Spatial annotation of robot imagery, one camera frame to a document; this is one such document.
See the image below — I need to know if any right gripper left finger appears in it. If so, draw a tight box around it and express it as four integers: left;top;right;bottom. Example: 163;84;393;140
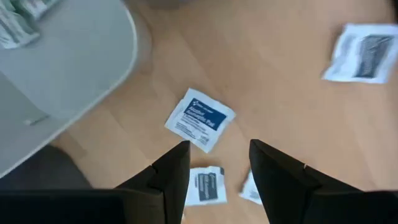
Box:
0;139;192;224

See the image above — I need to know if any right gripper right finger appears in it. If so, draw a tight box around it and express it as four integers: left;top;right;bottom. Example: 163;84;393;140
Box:
248;138;398;224

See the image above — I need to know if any white alcohol pad packet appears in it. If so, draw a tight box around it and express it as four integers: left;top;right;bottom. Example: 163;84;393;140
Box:
321;22;398;85
238;169;264;206
164;87;237;154
184;166;228;207

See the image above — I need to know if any dark translucent plastic bin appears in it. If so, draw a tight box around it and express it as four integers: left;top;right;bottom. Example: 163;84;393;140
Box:
0;144;93;191

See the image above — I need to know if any light grey plastic bin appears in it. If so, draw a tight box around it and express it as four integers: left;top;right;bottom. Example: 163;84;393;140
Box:
0;0;138;179

